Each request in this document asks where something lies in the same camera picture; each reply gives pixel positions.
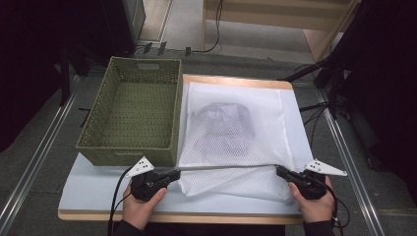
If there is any hand-held gripper cable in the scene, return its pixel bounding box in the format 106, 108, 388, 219
323, 183, 351, 236
107, 166, 132, 236

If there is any wooden shelf unit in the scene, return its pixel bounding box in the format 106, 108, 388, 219
201, 0, 362, 63

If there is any right hand-held gripper cable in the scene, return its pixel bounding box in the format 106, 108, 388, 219
323, 183, 351, 236

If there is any white table mat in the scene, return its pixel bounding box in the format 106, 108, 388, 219
58, 83, 330, 216

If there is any white mesh laundry bag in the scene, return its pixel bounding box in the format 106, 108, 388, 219
176, 82, 314, 204

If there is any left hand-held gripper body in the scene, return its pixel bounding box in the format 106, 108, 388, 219
125, 155, 168, 202

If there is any black floor tape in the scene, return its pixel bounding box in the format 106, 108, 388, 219
78, 107, 92, 129

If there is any person's left hand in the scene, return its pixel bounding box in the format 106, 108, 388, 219
122, 183, 167, 230

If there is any dark curtain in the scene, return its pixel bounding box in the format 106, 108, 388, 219
0, 0, 109, 153
337, 0, 417, 205

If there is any black metal stand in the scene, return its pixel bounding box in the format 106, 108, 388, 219
278, 48, 348, 119

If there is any green woven basket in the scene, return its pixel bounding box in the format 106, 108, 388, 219
76, 56, 184, 167

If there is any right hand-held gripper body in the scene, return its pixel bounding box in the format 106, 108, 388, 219
291, 158, 348, 201

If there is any thin black floor cable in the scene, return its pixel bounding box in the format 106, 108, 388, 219
190, 0, 224, 54

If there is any purple shirt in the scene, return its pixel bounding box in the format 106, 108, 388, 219
191, 101, 258, 158

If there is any left hand-held gripper cable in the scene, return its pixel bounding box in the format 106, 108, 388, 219
107, 166, 132, 236

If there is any person's right hand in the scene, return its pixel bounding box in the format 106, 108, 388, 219
288, 176, 335, 224

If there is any black cabinet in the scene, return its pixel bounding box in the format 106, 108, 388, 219
101, 0, 147, 57

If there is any metal floor rail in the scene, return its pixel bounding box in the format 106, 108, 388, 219
0, 76, 83, 230
316, 88, 387, 236

